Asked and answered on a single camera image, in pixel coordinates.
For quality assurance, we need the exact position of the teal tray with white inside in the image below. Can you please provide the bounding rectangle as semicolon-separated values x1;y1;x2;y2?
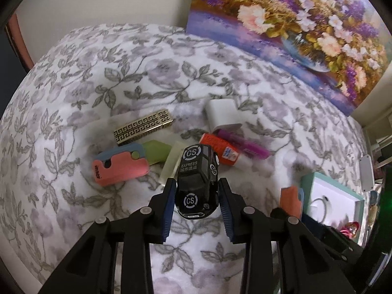
300;171;366;247

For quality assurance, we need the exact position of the white plastic case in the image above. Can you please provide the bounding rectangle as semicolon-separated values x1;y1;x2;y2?
205;98;242;132

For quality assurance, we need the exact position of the pink and blue box cutter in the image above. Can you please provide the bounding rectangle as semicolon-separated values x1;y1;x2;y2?
93;142;150;187

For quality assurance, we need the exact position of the green translucent plastic piece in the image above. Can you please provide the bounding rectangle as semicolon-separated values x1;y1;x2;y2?
141;140;172;164

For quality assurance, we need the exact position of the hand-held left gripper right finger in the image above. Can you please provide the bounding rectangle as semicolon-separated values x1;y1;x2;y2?
217;178;356;294

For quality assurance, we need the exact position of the pink toy watch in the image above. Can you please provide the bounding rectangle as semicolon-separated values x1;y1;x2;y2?
338;220;362;239

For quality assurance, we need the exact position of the brown wooden furniture edge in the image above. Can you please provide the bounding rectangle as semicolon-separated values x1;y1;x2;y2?
6;15;35;69

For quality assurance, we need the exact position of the dark blue cabinet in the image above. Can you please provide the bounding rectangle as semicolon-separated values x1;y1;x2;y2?
0;26;23;77

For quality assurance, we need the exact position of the flower painting canvas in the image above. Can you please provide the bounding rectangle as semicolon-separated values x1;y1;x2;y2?
186;0;388;117

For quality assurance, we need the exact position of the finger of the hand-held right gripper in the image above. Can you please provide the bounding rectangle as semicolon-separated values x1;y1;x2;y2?
302;214;331;242

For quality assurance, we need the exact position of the gold patterned lighter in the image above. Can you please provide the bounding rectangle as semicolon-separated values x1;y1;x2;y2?
113;109;173;146

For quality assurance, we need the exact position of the pale translucent eraser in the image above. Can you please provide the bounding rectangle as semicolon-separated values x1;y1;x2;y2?
159;141;184;178

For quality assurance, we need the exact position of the white rectangular device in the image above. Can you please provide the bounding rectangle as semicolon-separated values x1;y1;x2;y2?
360;156;375;192

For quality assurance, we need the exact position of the pink purple marker pen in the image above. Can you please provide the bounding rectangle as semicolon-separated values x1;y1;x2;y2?
217;129;270;160

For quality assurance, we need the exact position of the black toy car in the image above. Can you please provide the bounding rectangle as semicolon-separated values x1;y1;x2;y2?
174;143;221;220

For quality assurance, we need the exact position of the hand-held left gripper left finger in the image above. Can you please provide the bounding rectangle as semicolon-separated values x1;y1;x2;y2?
38;178;178;294

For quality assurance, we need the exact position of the orange red small box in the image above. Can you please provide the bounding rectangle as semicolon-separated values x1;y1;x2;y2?
199;133;241;166

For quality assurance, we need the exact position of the white shelf unit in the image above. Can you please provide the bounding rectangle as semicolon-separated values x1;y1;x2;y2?
366;119;392;172

